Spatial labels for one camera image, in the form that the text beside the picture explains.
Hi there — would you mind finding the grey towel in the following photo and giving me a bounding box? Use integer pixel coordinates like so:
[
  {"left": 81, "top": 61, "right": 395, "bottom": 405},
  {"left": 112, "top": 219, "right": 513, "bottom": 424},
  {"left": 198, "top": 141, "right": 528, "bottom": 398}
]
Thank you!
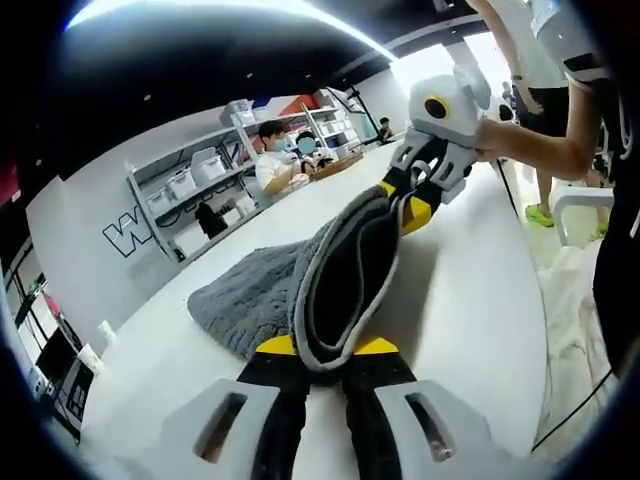
[{"left": 187, "top": 183, "right": 437, "bottom": 387}]

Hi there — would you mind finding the person's right hand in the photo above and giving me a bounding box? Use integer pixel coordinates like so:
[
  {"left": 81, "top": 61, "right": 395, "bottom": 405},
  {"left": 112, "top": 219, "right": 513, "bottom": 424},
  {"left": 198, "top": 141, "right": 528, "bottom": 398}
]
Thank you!
[{"left": 473, "top": 121, "right": 512, "bottom": 165}]

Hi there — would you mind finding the wooden tray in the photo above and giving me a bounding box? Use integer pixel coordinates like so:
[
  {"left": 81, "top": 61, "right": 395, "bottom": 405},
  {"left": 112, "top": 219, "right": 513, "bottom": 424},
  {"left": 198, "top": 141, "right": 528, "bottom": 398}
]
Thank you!
[{"left": 308, "top": 151, "right": 365, "bottom": 182}]

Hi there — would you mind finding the white worn device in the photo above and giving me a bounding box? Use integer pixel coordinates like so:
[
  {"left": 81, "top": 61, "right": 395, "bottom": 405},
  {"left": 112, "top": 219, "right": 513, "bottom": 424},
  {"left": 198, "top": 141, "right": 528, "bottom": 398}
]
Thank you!
[{"left": 530, "top": 0, "right": 609, "bottom": 82}]

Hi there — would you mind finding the white plastic chair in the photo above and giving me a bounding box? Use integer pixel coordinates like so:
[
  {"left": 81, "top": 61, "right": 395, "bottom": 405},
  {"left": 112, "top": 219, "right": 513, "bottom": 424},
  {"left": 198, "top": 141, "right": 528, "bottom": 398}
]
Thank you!
[{"left": 553, "top": 186, "right": 617, "bottom": 247}]

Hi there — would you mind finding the white paper cup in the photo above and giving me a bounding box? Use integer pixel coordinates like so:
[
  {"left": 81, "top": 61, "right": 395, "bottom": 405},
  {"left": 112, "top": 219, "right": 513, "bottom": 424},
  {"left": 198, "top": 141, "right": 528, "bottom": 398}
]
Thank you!
[
  {"left": 74, "top": 346, "right": 110, "bottom": 377},
  {"left": 96, "top": 319, "right": 118, "bottom": 347}
]

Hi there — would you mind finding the black bag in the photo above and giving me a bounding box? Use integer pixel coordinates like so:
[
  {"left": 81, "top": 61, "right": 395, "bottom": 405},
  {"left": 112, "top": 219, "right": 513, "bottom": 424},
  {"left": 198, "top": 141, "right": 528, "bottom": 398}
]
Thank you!
[{"left": 193, "top": 201, "right": 230, "bottom": 240}]

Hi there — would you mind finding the grey metal shelving unit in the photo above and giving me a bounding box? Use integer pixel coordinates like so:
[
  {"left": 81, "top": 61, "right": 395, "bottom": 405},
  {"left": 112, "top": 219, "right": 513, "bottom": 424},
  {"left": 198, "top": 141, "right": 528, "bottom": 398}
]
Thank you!
[{"left": 125, "top": 97, "right": 374, "bottom": 265}]

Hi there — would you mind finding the black monitor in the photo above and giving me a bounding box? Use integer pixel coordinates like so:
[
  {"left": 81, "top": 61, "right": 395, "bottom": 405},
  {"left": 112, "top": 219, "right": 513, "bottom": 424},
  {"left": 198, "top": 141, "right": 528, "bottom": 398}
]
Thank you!
[{"left": 35, "top": 325, "right": 85, "bottom": 397}]

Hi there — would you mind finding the long ceiling light strip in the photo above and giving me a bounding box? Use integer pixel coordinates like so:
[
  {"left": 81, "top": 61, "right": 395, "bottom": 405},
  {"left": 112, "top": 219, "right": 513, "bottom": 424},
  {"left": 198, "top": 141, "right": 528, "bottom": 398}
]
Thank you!
[{"left": 63, "top": 0, "right": 397, "bottom": 60}]

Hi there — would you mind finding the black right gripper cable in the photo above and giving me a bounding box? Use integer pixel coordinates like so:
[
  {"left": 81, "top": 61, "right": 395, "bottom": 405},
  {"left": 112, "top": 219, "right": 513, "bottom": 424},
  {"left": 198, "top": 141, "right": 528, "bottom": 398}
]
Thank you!
[{"left": 492, "top": 157, "right": 525, "bottom": 225}]

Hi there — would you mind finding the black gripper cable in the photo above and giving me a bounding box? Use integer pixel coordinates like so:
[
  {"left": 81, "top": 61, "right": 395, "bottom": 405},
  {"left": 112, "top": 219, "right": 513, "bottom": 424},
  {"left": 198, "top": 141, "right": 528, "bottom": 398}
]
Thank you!
[
  {"left": 528, "top": 367, "right": 620, "bottom": 452},
  {"left": 492, "top": 157, "right": 525, "bottom": 225}
]

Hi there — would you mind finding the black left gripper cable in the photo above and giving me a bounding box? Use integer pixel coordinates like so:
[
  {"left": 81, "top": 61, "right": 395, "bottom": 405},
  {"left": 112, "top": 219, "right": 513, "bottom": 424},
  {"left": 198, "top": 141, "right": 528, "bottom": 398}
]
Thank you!
[{"left": 528, "top": 367, "right": 620, "bottom": 452}]

